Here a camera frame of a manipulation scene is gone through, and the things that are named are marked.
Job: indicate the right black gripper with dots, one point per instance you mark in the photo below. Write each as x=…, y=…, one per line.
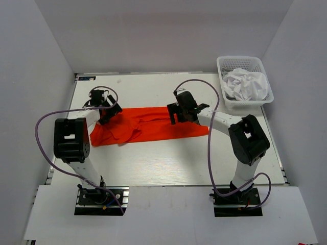
x=173, y=108

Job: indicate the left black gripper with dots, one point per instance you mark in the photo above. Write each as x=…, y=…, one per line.
x=116, y=108

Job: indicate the orange t shirt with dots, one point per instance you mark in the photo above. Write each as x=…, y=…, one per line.
x=142, y=125

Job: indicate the white t shirt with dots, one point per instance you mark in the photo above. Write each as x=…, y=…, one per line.
x=242, y=85

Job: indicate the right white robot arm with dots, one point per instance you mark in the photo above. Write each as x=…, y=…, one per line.
x=248, y=140

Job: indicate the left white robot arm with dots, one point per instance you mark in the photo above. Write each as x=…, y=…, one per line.
x=71, y=136

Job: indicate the blue label sticker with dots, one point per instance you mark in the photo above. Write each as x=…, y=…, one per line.
x=87, y=78

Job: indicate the white plastic basket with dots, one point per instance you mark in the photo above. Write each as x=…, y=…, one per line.
x=229, y=63

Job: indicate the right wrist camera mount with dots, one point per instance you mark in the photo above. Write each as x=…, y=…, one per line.
x=177, y=90

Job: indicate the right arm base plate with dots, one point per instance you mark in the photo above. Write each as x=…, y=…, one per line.
x=232, y=206

